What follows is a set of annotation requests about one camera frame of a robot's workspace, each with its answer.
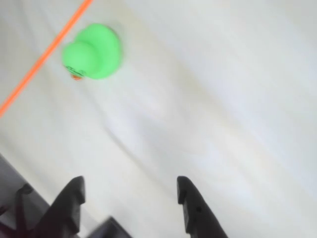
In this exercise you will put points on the green rubber duck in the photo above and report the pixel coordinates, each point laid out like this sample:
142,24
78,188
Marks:
99,52

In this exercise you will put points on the orange tape strip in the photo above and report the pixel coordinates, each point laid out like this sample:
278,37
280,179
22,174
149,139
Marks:
47,54

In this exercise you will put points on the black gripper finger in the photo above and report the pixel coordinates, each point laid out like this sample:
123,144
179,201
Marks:
198,218
64,210

